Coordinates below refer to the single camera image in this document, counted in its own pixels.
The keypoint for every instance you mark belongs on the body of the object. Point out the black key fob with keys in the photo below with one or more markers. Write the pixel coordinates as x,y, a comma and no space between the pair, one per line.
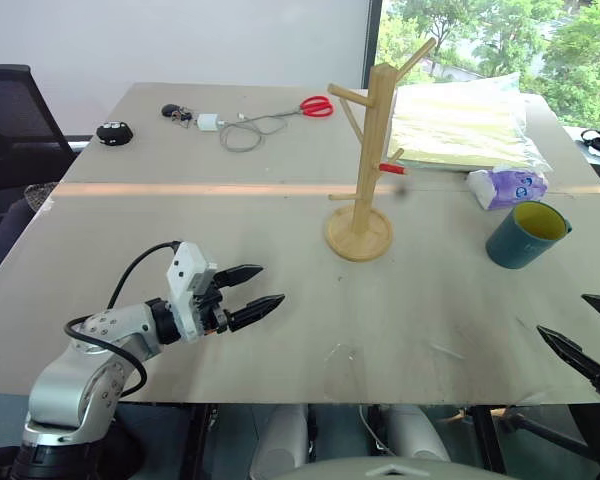
170,110

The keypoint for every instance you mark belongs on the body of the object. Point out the black round device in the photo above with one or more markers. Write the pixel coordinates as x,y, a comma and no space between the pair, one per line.
114,134

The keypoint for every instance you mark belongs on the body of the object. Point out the white rounded robot leg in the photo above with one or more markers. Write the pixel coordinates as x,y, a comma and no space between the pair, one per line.
280,440
415,432

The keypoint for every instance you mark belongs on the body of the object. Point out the teal mug yellow inside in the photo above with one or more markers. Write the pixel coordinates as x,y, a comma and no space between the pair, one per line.
515,250

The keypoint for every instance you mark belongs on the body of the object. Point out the clear bag of yellow sheets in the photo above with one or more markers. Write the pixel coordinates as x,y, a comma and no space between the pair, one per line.
455,125

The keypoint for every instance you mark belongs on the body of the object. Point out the grey patterned cushion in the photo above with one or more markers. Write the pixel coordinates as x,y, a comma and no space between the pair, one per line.
39,196

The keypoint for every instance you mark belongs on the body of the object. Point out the black tripod bar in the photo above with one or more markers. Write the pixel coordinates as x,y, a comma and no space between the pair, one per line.
545,432

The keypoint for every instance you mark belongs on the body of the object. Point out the black mesh office chair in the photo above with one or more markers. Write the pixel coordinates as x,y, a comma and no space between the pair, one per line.
10,120

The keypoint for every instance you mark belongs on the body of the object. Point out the white charger plug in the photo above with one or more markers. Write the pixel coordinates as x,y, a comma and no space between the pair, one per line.
207,122

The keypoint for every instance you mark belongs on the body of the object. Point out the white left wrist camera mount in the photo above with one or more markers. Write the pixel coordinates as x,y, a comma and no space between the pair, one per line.
182,280

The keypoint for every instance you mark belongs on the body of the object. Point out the wooden mug tree stand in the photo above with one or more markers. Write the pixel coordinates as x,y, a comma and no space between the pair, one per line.
367,200

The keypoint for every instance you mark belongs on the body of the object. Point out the grey robot torso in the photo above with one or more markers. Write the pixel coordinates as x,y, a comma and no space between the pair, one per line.
395,470

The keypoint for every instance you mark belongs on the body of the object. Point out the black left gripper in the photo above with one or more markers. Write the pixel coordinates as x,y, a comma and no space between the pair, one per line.
211,306

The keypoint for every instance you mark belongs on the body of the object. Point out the red tape mark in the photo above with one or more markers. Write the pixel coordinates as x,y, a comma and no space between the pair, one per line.
394,169

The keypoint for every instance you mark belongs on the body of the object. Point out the purple white tissue pack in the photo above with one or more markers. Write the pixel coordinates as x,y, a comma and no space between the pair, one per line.
505,187

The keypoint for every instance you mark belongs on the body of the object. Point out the dark window frame post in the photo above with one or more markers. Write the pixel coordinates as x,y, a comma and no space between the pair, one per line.
375,40

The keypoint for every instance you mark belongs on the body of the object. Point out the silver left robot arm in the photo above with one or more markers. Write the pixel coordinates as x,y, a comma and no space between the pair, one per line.
80,380

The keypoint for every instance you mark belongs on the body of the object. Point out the black table leg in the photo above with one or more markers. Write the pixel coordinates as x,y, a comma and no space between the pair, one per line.
195,440
487,435

